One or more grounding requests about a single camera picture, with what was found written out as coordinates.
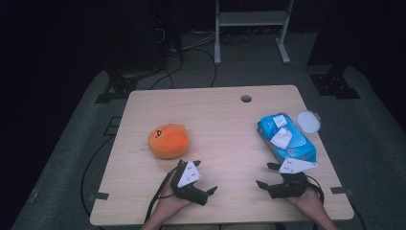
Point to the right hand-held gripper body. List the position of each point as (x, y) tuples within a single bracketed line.
[(293, 166)]

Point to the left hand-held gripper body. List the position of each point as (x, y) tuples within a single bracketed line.
[(188, 175)]

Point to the blue wet wipes pack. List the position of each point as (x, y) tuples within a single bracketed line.
[(300, 145)]

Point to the white wet wipe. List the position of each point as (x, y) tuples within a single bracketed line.
[(281, 138)]

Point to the orange plush toy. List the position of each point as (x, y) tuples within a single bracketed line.
[(169, 142)]

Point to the person's left hand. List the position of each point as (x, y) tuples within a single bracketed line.
[(170, 201)]

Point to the white round plastic lid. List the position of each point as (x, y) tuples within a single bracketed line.
[(308, 122)]

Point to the grey tape strip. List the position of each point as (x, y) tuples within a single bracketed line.
[(100, 196), (341, 190)]

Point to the black stand base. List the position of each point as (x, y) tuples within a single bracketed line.
[(119, 86), (333, 86)]

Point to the white metal stand frame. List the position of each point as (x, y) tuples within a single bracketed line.
[(252, 18)]

